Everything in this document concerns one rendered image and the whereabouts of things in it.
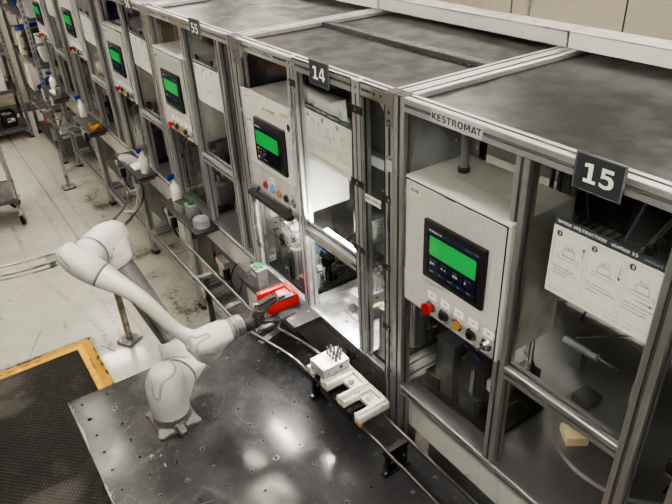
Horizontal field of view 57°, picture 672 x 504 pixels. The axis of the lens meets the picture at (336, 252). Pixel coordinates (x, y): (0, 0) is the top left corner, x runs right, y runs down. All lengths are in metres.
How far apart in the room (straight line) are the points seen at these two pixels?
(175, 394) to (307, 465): 0.59
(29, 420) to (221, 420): 1.62
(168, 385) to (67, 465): 1.26
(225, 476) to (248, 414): 0.32
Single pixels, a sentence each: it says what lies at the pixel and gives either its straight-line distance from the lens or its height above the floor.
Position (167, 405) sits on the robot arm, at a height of 0.83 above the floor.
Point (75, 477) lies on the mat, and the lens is 3.64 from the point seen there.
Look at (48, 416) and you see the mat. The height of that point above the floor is 0.01.
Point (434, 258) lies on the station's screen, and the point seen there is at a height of 1.59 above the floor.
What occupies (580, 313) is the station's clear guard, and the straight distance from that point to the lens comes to 1.66.
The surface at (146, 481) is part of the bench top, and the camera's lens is 2.58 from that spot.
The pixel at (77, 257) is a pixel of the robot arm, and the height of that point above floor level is 1.44.
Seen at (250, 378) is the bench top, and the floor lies 0.68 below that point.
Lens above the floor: 2.59
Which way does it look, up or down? 31 degrees down
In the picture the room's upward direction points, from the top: 3 degrees counter-clockwise
